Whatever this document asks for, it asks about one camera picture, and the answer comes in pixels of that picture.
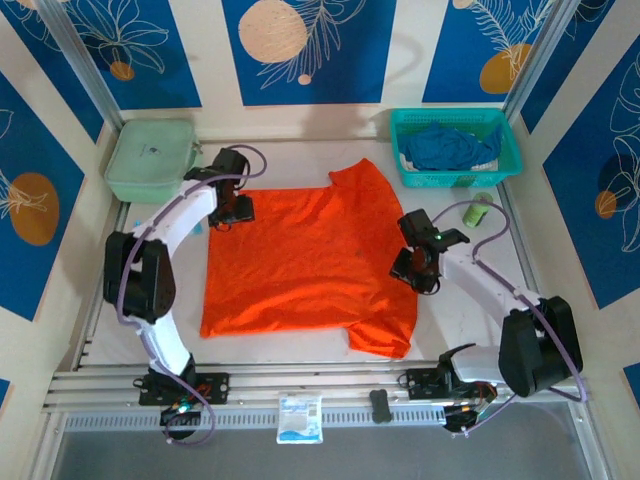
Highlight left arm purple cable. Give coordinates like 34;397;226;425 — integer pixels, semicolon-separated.
117;143;269;447

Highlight blue t-shirt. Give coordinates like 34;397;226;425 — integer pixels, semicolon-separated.
403;122;504;171

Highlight white blue surgical mask packet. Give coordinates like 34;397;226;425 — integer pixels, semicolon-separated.
276;392;325;445

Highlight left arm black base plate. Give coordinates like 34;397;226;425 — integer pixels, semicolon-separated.
138;372;231;406

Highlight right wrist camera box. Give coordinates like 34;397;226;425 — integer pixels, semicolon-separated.
432;227;472;247

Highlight blue floral wall panel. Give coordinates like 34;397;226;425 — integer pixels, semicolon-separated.
49;0;204;111
542;39;640;311
222;0;399;107
0;69;86;322
422;0;549;104
519;0;640;135

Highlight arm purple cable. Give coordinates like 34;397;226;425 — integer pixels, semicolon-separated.
117;143;269;447
430;199;587;440

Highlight mint green lidded box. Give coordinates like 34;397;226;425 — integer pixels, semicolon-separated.
103;118;204;205

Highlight teal plastic basket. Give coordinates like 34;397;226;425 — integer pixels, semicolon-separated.
389;107;524;189

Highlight green tape roll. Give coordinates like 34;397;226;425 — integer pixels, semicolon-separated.
462;192;495;229

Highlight grey slotted cable duct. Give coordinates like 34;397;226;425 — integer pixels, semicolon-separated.
63;405;584;432

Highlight orange t-shirt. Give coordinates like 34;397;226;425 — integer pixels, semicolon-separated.
199;158;419;360

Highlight black bone-shaped block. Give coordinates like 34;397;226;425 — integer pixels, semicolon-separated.
368;388;394;424

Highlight aluminium frame cross rail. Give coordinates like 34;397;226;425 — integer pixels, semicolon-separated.
42;358;594;414

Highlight aluminium frame post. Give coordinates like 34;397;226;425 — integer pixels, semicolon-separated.
37;0;126;132
502;0;576;132

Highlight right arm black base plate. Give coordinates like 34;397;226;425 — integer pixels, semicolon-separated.
405;368;499;401

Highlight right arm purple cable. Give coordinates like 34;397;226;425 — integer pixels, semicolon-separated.
430;199;587;440

